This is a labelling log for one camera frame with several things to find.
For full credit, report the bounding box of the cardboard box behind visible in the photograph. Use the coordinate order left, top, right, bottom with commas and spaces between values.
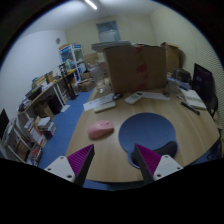
161, 42, 179, 73

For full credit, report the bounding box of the white flat remote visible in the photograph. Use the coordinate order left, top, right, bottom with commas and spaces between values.
94, 101, 116, 113

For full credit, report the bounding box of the pink computer mouse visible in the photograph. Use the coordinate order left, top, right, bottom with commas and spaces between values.
87, 120, 114, 139

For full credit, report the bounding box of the blue white display cabinet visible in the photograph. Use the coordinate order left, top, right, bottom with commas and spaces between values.
59, 44, 86, 82

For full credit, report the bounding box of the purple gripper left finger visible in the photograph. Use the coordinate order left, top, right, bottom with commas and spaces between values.
45, 144, 95, 186

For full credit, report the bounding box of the white remote control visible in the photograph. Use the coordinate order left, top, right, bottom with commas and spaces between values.
125, 92, 143, 105

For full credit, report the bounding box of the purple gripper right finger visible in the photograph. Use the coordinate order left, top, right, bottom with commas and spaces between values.
134, 143, 182, 184

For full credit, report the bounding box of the white paper sheet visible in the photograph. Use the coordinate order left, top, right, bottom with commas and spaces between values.
83, 93, 115, 111

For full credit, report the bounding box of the blue round mouse pad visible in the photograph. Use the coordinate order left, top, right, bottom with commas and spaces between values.
119, 113, 178, 168

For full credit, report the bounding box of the white bookshelf with books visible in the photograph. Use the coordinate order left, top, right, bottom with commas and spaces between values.
0, 110, 56, 166

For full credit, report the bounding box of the clear plastic bottle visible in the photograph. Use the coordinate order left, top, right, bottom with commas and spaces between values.
94, 67, 106, 93

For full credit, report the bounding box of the large cardboard box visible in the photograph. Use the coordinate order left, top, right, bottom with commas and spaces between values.
104, 45, 166, 93

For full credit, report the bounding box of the black marker pen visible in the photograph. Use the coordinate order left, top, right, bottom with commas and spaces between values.
181, 102, 200, 116

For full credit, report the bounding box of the black monitor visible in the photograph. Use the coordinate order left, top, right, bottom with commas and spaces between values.
191, 62, 215, 108

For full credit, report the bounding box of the cluttered side desk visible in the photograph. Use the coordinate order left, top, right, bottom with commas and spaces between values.
18, 69, 77, 119

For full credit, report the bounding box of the open white notebook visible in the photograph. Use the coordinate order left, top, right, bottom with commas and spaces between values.
181, 89, 206, 109

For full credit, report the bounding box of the cardboard box on floor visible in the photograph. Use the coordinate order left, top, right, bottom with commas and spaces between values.
78, 80, 95, 92

